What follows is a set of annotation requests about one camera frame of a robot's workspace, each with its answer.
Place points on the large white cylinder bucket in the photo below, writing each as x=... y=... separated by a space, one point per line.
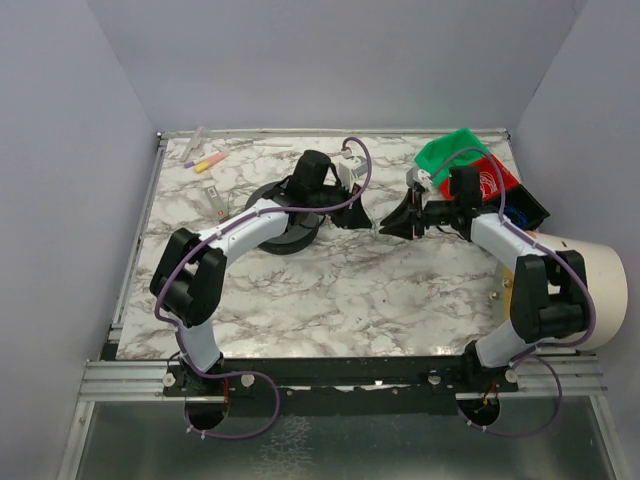
x=605 y=280

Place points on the red plastic bin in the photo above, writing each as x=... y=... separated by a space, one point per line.
x=489 y=182

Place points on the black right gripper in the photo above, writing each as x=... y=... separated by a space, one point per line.
x=417 y=214

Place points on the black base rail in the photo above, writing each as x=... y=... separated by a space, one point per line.
x=336 y=386

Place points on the green plastic bin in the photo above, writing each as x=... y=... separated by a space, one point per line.
x=436 y=152

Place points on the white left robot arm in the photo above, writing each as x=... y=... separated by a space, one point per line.
x=188 y=281

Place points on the purple yellow pink markers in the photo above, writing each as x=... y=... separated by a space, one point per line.
x=205 y=163

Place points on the aluminium frame rail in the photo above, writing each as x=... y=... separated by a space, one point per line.
x=107 y=333

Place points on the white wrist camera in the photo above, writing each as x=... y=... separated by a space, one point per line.
x=419 y=180
x=351 y=169

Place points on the clear plastic tube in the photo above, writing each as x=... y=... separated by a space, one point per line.
x=193 y=143

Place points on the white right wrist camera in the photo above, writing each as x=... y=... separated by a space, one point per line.
x=419 y=180

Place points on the black cable spool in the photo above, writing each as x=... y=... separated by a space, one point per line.
x=301 y=229

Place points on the black plastic bin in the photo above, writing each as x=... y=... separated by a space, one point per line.
x=523 y=209

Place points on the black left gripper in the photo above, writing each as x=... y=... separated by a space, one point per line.
x=345 y=210

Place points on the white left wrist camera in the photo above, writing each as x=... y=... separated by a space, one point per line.
x=351 y=169

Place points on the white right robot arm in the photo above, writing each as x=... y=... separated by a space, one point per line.
x=550 y=300

